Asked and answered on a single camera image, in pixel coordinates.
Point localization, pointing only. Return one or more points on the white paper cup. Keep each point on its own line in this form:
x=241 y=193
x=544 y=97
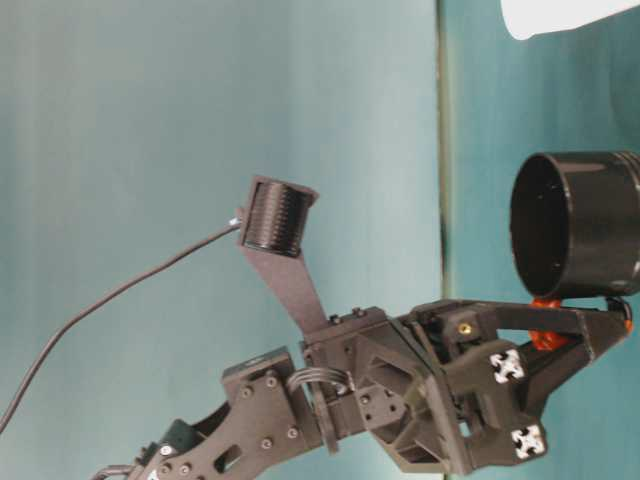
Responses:
x=575 y=15

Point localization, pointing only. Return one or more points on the blue-green table cloth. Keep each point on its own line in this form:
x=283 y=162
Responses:
x=480 y=150

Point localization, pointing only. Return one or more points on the blue-green backdrop sheet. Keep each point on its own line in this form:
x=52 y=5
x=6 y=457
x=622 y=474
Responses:
x=150 y=125

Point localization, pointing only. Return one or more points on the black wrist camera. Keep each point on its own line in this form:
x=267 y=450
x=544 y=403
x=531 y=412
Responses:
x=275 y=215

